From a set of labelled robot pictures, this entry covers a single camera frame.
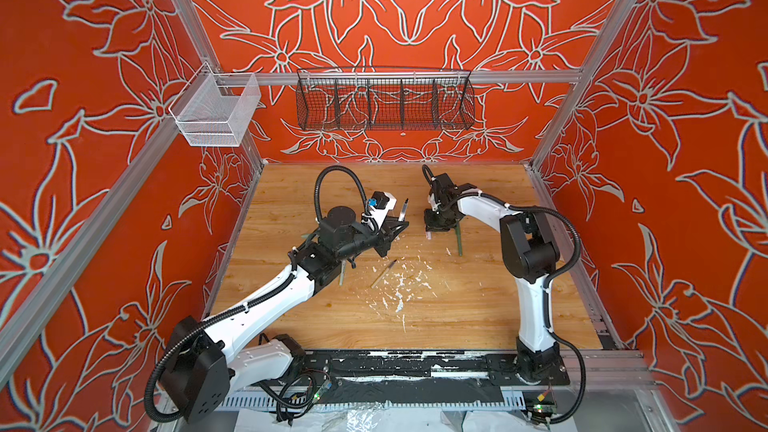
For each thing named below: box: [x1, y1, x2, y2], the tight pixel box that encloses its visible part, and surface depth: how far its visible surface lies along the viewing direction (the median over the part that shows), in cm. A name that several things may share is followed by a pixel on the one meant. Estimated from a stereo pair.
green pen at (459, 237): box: [455, 219, 463, 257], surface depth 100 cm
